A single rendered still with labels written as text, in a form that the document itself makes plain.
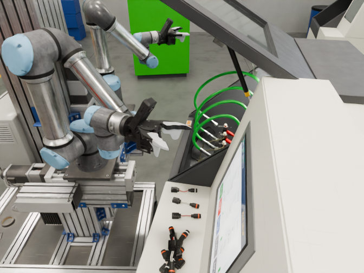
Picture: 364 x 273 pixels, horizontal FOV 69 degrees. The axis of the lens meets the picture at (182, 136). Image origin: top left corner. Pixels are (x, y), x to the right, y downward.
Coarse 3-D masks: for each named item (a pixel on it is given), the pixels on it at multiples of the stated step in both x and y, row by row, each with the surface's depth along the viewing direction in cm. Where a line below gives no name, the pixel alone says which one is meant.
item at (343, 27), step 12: (348, 0) 417; (360, 0) 327; (324, 12) 434; (336, 12) 430; (348, 12) 351; (360, 12) 319; (312, 24) 436; (324, 24) 381; (336, 24) 374; (348, 24) 338; (360, 24) 325; (312, 36) 421; (324, 36) 345; (336, 36) 340; (348, 36) 336; (360, 36) 332; (360, 48) 339
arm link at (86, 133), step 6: (78, 120) 122; (72, 126) 116; (78, 126) 117; (84, 126) 117; (72, 132) 115; (78, 132) 115; (84, 132) 115; (90, 132) 117; (84, 138) 116; (90, 138) 118; (84, 144) 116; (90, 144) 119; (96, 144) 123; (84, 150) 117; (90, 150) 122; (96, 150) 124
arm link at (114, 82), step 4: (104, 76) 161; (108, 76) 162; (112, 76) 162; (116, 76) 162; (108, 80) 158; (112, 80) 159; (116, 80) 159; (108, 84) 156; (112, 84) 157; (116, 84) 158; (120, 84) 162; (112, 88) 158; (116, 88) 159; (120, 88) 163; (116, 92) 160; (120, 92) 163; (120, 96) 164
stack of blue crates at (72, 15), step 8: (64, 0) 618; (72, 0) 618; (64, 8) 628; (72, 8) 628; (80, 8) 664; (64, 16) 634; (72, 16) 634; (80, 16) 662; (72, 24) 644; (80, 24) 663; (72, 32) 659; (80, 32) 665; (80, 40) 669
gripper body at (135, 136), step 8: (128, 120) 84; (152, 120) 84; (120, 128) 83; (128, 128) 85; (136, 128) 83; (144, 128) 79; (152, 128) 79; (160, 128) 82; (128, 136) 86; (136, 136) 82; (160, 136) 84; (136, 144) 83; (144, 144) 82
